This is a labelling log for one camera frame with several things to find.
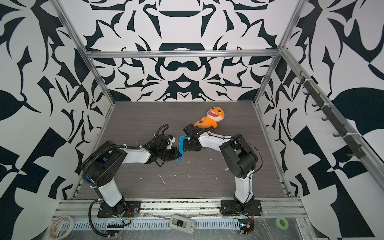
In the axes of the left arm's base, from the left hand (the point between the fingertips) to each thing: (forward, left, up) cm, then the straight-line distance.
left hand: (183, 152), depth 91 cm
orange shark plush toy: (+23, -21, +6) cm, 32 cm away
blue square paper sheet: (+4, +1, 0) cm, 4 cm away
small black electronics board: (-37, -29, -3) cm, 47 cm away
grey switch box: (-36, +1, +2) cm, 36 cm away
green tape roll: (-36, -45, -2) cm, 57 cm away
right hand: (+4, -3, -1) cm, 5 cm away
